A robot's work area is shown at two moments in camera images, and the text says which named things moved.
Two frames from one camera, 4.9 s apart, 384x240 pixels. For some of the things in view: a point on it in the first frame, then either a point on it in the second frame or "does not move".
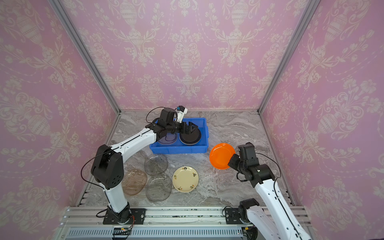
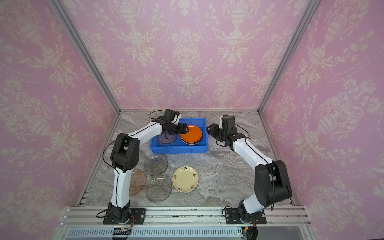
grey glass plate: (158, 187) does not move
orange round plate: (220, 155) → (194, 135)
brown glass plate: (169, 138) does not move
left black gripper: (189, 127) does not move
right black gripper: (233, 163) → (213, 130)
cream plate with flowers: (185, 179) does not move
